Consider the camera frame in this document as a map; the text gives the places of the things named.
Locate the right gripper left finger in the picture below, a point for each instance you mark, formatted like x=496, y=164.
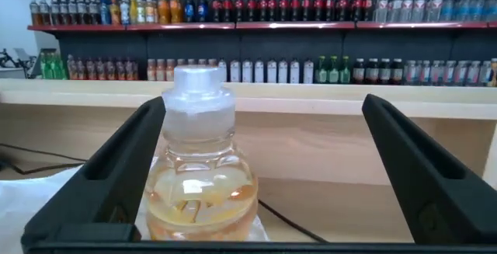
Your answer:
x=116, y=168

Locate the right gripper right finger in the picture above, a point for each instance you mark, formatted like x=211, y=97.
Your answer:
x=415, y=161

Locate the white plastic bag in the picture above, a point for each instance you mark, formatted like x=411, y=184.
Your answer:
x=35, y=203

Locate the clear bottle with orange drink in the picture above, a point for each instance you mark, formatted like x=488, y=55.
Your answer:
x=200, y=168

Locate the wooden counter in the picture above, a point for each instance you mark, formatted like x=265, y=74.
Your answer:
x=310, y=145

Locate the row of bottles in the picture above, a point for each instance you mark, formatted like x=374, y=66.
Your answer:
x=272, y=70
x=264, y=7

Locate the black shop shelf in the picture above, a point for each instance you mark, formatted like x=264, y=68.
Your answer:
x=248, y=44

